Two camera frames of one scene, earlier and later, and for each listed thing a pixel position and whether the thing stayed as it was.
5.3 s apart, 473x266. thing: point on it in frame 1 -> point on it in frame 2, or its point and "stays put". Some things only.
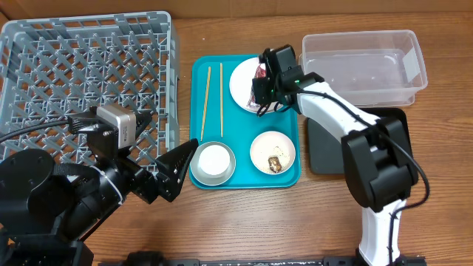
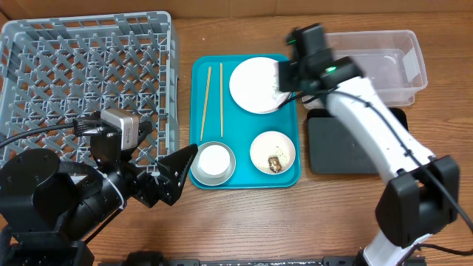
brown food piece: (274, 164) stays put
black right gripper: (261, 100) -> (284, 80)
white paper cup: (213, 161) stays put
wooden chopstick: (205, 103) stays put
